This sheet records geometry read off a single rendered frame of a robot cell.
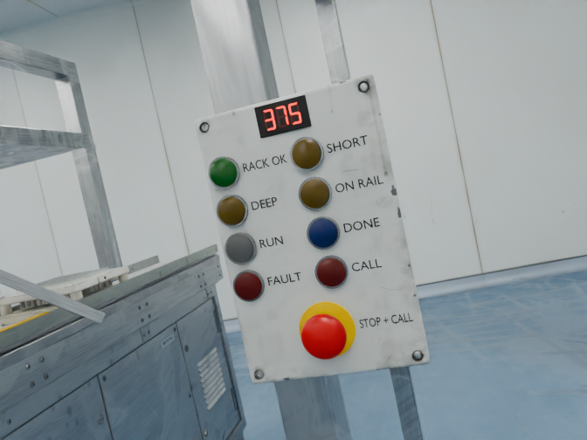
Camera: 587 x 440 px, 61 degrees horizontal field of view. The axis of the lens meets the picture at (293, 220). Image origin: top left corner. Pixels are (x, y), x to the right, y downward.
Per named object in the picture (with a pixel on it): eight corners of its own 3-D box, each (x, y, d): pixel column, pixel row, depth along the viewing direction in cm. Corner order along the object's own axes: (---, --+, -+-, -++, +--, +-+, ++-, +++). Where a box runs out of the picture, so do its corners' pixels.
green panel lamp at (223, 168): (238, 184, 45) (232, 154, 45) (210, 190, 46) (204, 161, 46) (241, 184, 46) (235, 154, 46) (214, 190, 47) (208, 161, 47)
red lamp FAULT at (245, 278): (264, 299, 46) (257, 270, 46) (236, 304, 47) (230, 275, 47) (265, 297, 47) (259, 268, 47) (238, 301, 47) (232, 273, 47)
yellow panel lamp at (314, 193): (332, 206, 44) (326, 175, 44) (301, 212, 44) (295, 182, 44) (333, 205, 44) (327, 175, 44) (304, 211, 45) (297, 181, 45)
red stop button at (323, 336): (349, 360, 43) (340, 314, 42) (304, 365, 43) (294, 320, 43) (355, 341, 47) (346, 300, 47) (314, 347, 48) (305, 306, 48)
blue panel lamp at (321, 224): (340, 246, 44) (334, 215, 44) (310, 251, 45) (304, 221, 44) (341, 244, 45) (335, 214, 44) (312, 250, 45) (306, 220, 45)
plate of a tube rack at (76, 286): (77, 292, 122) (74, 284, 121) (-6, 307, 127) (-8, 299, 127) (130, 271, 145) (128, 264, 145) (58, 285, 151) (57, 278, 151)
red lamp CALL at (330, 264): (348, 285, 44) (342, 255, 44) (318, 290, 45) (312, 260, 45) (349, 284, 45) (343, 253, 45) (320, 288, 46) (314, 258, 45)
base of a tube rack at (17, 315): (81, 312, 122) (79, 302, 122) (-1, 326, 127) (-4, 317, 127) (134, 288, 146) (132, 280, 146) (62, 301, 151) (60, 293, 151)
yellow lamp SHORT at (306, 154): (323, 165, 43) (317, 134, 43) (293, 172, 44) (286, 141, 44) (325, 165, 44) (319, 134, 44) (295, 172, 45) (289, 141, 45)
